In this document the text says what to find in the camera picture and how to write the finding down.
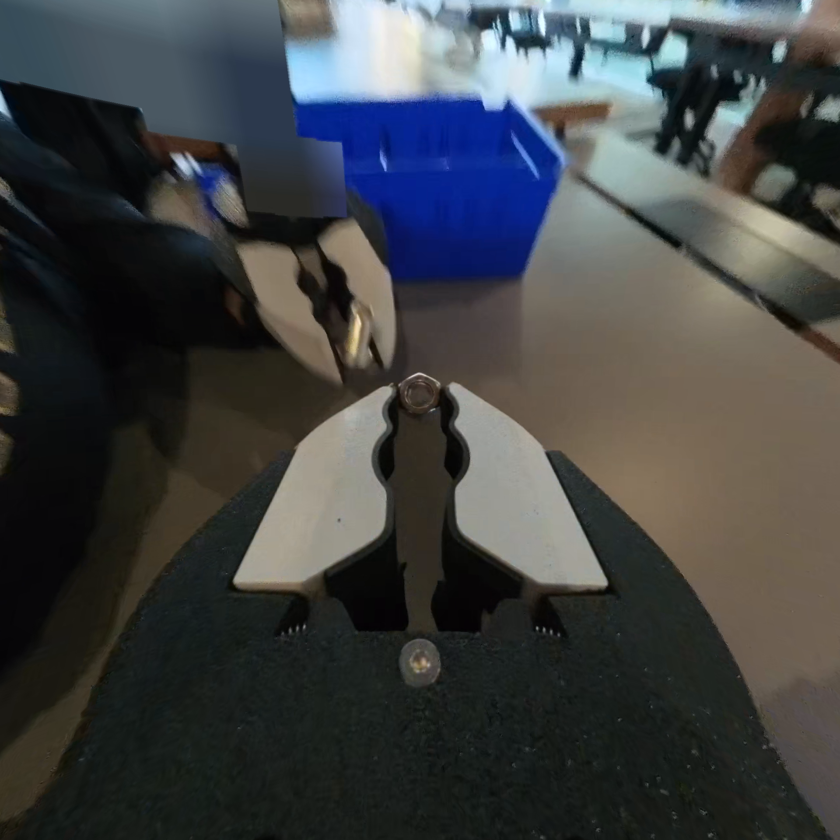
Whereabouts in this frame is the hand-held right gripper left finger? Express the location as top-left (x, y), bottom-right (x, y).
top-left (233, 384), bottom-right (403, 592)

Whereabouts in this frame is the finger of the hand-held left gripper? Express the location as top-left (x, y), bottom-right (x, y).
top-left (315, 217), bottom-right (399, 376)
top-left (238, 241), bottom-right (347, 387)

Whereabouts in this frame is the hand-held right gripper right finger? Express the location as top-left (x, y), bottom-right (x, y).
top-left (444, 382), bottom-right (609, 590)

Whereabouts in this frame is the silver hex bolt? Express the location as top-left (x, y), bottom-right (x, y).
top-left (338, 298), bottom-right (383, 372)
top-left (398, 373), bottom-right (442, 416)

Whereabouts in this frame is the blue plastic bin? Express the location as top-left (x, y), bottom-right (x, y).
top-left (293, 97), bottom-right (567, 282)

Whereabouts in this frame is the person's left forearm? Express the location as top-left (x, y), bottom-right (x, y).
top-left (0, 112), bottom-right (260, 349)

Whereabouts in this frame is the wood edged desk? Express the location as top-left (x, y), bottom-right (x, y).
top-left (535, 101), bottom-right (614, 140)

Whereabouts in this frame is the black office chair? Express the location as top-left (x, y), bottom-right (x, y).
top-left (499, 7), bottom-right (592, 78)
top-left (646, 29), bottom-right (746, 173)
top-left (755, 66), bottom-right (840, 231)

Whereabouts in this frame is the grey desk dark edge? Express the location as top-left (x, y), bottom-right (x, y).
top-left (571, 128), bottom-right (840, 365)

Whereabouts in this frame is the brown slanted desk leg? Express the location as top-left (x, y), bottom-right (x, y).
top-left (718, 0), bottom-right (840, 194)

